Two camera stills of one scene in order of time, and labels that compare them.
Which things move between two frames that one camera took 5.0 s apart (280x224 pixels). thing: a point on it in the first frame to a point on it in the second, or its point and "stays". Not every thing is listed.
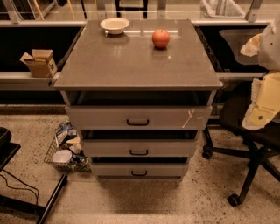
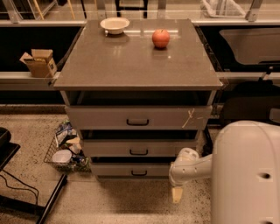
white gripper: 270,49 to 176,178
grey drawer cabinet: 138,91 stays
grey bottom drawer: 139,169 stays
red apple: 160,38 stays
